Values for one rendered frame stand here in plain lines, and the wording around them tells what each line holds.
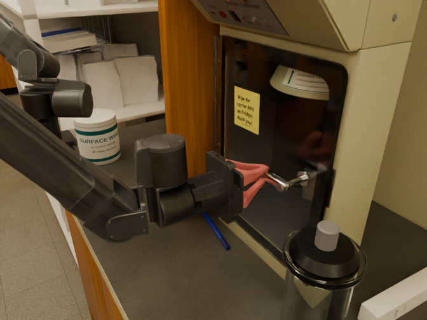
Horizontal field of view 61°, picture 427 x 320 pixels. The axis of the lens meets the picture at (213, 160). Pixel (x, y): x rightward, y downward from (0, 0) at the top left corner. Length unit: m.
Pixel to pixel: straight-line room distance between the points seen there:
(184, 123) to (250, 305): 0.40
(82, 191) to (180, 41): 0.40
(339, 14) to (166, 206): 0.32
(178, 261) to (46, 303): 1.39
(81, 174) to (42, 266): 1.89
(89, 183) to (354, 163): 0.38
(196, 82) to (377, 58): 0.39
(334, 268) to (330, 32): 0.29
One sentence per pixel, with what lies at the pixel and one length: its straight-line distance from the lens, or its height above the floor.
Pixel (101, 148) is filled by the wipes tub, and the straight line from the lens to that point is 1.18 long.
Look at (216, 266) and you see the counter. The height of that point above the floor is 0.94.
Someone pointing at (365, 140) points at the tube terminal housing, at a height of 1.27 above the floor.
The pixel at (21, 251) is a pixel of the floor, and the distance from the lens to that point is 2.50.
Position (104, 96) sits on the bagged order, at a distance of 1.70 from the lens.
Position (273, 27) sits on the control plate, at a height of 1.43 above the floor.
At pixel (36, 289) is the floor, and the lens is 2.22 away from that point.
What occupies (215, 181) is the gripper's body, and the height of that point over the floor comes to 1.22.
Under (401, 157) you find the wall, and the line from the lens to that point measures 1.03.
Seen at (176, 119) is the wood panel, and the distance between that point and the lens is 0.79.
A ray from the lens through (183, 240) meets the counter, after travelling 0.86.
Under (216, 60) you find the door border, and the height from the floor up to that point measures 1.34.
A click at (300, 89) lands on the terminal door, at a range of 0.56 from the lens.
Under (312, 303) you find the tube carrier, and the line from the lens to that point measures 0.52.
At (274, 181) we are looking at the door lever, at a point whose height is 1.20.
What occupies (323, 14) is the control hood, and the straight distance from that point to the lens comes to 0.45.
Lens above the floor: 1.50
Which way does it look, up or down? 28 degrees down
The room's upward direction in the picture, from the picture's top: straight up
